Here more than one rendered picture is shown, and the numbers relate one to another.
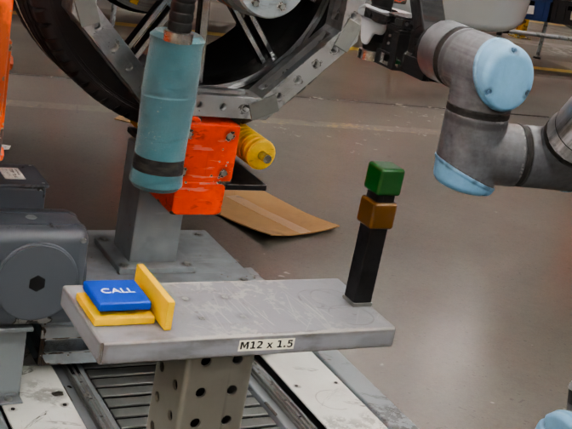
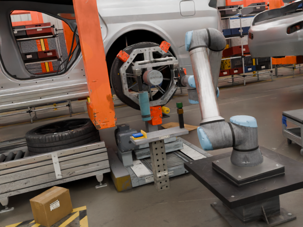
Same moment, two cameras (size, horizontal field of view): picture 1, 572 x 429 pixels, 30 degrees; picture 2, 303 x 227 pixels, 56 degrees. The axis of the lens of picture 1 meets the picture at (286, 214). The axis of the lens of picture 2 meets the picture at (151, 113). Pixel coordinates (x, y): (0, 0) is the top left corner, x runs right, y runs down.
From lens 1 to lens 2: 0.85 m
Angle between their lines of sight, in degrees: 15
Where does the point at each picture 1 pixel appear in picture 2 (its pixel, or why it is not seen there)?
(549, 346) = not seen: hidden behind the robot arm
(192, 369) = (153, 144)
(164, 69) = (141, 98)
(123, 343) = (139, 141)
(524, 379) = not seen: hidden behind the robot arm
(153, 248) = not seen: hidden behind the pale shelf
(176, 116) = (146, 106)
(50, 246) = (130, 134)
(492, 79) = (191, 82)
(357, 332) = (181, 132)
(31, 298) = (130, 144)
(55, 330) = (137, 152)
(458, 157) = (191, 97)
